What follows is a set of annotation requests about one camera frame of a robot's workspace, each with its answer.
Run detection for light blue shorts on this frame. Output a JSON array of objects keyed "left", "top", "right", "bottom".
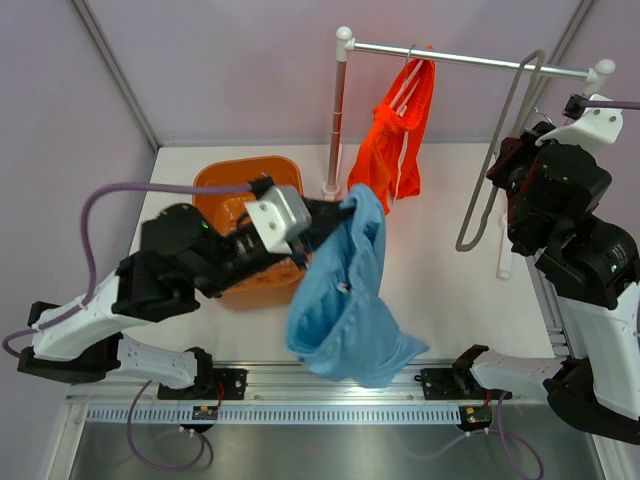
[{"left": 285, "top": 184, "right": 428, "bottom": 388}]

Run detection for grey hanger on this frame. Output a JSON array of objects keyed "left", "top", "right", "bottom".
[{"left": 455, "top": 49, "right": 546, "bottom": 253}]

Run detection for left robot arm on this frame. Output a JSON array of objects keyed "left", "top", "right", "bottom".
[{"left": 17, "top": 199, "right": 353, "bottom": 400}]

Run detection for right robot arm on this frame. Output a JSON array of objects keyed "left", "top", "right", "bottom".
[{"left": 452, "top": 122, "right": 639, "bottom": 444}]

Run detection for orange shorts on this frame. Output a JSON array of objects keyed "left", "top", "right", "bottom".
[{"left": 347, "top": 58, "right": 436, "bottom": 213}]

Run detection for pink hanger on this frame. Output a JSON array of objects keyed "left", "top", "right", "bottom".
[{"left": 387, "top": 44, "right": 426, "bottom": 201}]

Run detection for orange plastic basket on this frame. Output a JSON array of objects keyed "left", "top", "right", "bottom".
[{"left": 192, "top": 156, "right": 304, "bottom": 311}]

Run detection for white metal clothes rack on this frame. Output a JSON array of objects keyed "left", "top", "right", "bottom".
[{"left": 321, "top": 26, "right": 616, "bottom": 280}]

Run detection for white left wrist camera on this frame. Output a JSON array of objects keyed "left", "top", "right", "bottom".
[{"left": 245, "top": 185, "right": 311, "bottom": 255}]

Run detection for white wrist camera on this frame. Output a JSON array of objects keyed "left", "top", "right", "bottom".
[
  {"left": 535, "top": 94, "right": 624, "bottom": 154},
  {"left": 245, "top": 185, "right": 311, "bottom": 255}
]

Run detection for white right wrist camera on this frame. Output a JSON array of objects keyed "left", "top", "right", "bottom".
[{"left": 535, "top": 94, "right": 624, "bottom": 154}]

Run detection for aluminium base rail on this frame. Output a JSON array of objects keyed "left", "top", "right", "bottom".
[{"left": 64, "top": 360, "right": 551, "bottom": 407}]

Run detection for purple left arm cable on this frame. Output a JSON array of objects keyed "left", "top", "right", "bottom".
[{"left": 2, "top": 180, "right": 261, "bottom": 471}]

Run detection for white slotted cable duct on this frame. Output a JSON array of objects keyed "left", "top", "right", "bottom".
[{"left": 86, "top": 405, "right": 462, "bottom": 425}]

